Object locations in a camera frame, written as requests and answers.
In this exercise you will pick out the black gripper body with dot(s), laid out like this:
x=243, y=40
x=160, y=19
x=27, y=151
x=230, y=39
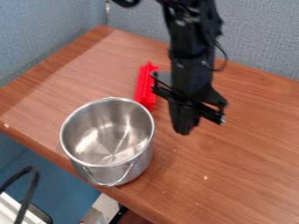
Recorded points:
x=187, y=85

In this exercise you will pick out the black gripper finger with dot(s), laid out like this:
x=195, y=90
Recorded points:
x=177, y=111
x=193, y=119

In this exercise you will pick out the red block object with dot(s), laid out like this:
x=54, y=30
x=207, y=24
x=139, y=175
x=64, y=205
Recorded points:
x=143, y=88

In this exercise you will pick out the stainless steel metal pot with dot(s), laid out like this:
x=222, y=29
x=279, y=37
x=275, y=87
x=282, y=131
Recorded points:
x=106, y=137

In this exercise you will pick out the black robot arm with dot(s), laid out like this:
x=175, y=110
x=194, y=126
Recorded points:
x=194, y=25

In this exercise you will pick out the white device with black edge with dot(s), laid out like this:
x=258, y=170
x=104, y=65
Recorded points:
x=11, y=208

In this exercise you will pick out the white table bracket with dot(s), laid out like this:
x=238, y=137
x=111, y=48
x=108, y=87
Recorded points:
x=106, y=211

